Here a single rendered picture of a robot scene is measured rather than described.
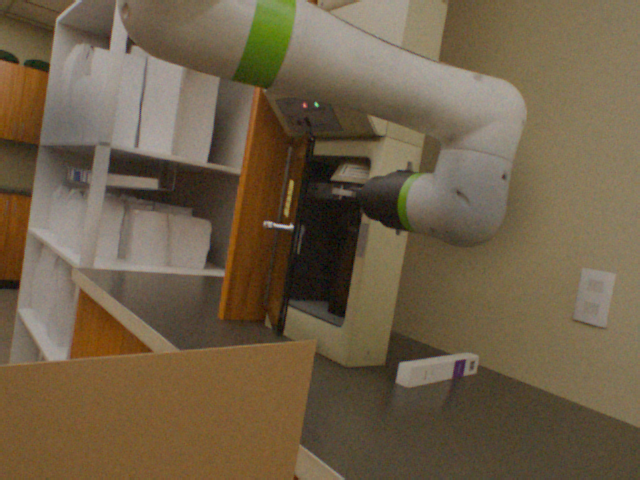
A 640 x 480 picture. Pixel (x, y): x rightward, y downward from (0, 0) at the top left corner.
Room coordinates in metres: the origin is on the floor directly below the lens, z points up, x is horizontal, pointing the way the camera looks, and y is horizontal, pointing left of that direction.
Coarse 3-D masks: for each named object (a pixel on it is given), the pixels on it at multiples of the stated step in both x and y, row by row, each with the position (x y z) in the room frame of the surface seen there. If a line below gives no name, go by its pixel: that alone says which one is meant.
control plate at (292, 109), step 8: (280, 104) 1.22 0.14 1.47; (288, 104) 1.20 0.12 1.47; (296, 104) 1.18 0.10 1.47; (312, 104) 1.13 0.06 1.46; (320, 104) 1.11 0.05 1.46; (328, 104) 1.09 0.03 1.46; (288, 112) 1.22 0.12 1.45; (296, 112) 1.20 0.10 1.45; (304, 112) 1.17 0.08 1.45; (312, 112) 1.15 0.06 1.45; (320, 112) 1.13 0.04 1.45; (328, 112) 1.11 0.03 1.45; (288, 120) 1.24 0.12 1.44; (296, 120) 1.22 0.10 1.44; (312, 120) 1.17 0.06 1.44; (336, 120) 1.11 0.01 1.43; (296, 128) 1.24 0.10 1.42; (304, 128) 1.22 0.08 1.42; (312, 128) 1.19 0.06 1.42; (320, 128) 1.17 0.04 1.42; (328, 128) 1.15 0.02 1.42; (336, 128) 1.13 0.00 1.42
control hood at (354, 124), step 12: (276, 96) 1.22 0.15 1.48; (288, 96) 1.18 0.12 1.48; (276, 108) 1.25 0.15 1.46; (336, 108) 1.08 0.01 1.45; (348, 120) 1.08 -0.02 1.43; (360, 120) 1.05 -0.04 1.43; (372, 120) 1.03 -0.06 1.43; (384, 120) 1.05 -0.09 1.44; (288, 132) 1.28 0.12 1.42; (300, 132) 1.24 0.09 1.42; (324, 132) 1.17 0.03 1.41; (336, 132) 1.14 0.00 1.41; (348, 132) 1.11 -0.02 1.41; (360, 132) 1.08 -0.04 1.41; (372, 132) 1.05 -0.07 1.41; (384, 132) 1.06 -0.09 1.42
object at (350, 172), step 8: (344, 160) 1.21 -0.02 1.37; (352, 160) 1.18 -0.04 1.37; (360, 160) 1.17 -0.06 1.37; (344, 168) 1.18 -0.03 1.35; (352, 168) 1.17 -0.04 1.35; (360, 168) 1.16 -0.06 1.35; (368, 168) 1.16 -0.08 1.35; (336, 176) 1.19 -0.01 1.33; (344, 176) 1.17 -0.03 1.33; (352, 176) 1.16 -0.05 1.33; (360, 176) 1.15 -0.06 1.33; (368, 176) 1.15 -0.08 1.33; (344, 184) 1.30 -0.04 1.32; (352, 184) 1.31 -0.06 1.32
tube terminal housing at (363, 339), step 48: (384, 0) 1.12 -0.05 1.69; (432, 0) 1.10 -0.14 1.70; (432, 48) 1.11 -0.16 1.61; (336, 144) 1.18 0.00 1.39; (384, 144) 1.06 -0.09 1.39; (384, 240) 1.09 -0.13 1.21; (384, 288) 1.10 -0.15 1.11; (288, 336) 1.23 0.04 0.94; (336, 336) 1.10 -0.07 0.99; (384, 336) 1.12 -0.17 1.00
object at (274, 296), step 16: (304, 144) 1.04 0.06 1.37; (304, 160) 1.00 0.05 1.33; (288, 176) 1.24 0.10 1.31; (304, 176) 1.00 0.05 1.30; (288, 224) 1.09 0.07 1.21; (288, 240) 1.04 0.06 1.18; (288, 256) 1.00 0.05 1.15; (272, 272) 1.25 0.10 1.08; (288, 272) 1.00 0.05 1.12; (272, 288) 1.19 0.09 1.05; (272, 304) 1.14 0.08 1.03; (272, 320) 1.09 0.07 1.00
